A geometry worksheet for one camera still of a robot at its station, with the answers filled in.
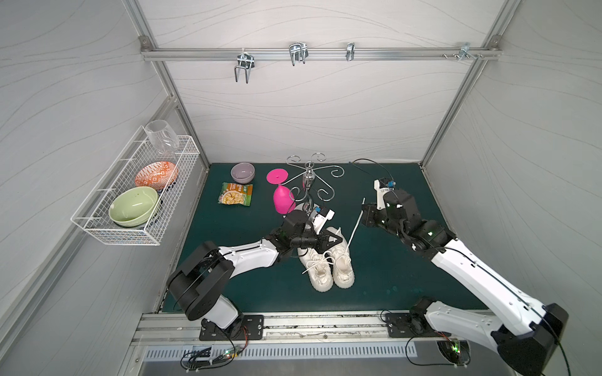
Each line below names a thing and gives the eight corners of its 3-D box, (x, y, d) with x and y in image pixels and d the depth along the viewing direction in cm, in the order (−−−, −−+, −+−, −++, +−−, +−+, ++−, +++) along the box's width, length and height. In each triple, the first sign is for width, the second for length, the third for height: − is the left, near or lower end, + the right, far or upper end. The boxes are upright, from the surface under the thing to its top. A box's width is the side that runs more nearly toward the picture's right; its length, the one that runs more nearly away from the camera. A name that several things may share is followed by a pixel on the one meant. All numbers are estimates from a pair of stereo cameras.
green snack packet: (219, 206, 106) (216, 201, 103) (224, 187, 114) (222, 182, 111) (251, 206, 106) (249, 201, 103) (254, 187, 114) (253, 182, 111)
